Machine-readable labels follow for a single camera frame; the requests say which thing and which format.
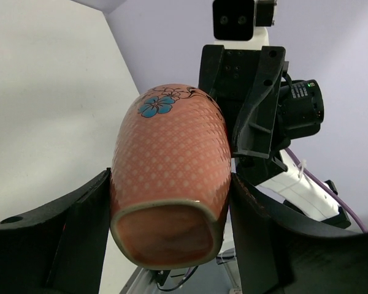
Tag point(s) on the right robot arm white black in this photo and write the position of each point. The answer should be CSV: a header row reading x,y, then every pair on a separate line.
x,y
300,117

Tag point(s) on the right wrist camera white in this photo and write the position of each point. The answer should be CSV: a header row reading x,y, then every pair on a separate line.
x,y
242,24

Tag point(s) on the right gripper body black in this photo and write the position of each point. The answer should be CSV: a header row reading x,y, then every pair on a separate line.
x,y
236,77

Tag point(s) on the orange ceramic mug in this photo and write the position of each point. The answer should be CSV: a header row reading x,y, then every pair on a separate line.
x,y
170,179

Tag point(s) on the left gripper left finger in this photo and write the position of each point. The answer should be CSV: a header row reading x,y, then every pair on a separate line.
x,y
60,246

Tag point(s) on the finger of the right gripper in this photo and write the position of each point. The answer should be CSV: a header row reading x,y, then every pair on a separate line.
x,y
211,59

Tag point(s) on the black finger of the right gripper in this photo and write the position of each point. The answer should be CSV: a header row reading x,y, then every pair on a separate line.
x,y
253,130

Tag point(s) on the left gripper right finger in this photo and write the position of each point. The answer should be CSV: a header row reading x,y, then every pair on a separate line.
x,y
282,251

